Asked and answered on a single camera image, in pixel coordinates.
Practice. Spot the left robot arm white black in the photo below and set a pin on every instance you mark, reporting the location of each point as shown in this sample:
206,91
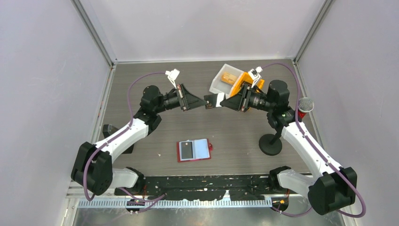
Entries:
93,168

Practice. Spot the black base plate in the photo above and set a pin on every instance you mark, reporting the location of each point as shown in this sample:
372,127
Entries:
206,188

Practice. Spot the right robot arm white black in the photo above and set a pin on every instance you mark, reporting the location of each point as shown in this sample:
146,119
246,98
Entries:
330,187

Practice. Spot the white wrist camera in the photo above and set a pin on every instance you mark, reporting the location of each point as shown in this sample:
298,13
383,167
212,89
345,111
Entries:
255,75
172,76

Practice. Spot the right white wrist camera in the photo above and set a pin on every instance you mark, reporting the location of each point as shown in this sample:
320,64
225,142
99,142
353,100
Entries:
255,75

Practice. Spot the orange plastic bin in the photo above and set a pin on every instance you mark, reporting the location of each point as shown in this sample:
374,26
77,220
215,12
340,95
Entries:
241,80

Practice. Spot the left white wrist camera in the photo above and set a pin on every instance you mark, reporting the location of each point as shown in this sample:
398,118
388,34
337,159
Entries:
172,76

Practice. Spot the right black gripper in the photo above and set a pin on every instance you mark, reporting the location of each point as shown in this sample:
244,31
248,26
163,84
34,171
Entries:
241,101

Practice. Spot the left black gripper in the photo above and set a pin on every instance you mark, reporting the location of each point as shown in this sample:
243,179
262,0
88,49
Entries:
188,101

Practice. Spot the white plastic bin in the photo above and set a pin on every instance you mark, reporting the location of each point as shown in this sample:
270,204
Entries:
218,86

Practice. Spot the aluminium front rail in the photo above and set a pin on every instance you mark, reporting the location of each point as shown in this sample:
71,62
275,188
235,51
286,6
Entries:
116,198

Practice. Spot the red card holder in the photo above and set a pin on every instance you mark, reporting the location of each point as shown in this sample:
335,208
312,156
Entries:
202,149

